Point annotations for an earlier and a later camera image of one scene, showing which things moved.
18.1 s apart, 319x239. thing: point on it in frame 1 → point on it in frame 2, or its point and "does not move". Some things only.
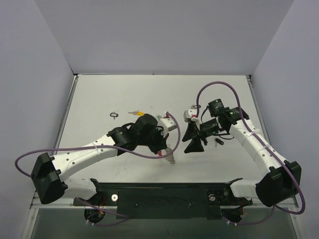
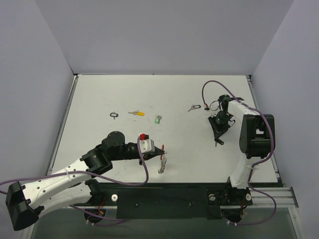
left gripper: x=159 y=143 → x=151 y=154
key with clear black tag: x=193 y=106 does not move
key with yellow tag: x=137 y=112 does not move
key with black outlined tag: x=113 y=114 does not move
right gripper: x=198 y=133 → x=217 y=128
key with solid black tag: x=217 y=140 does not move
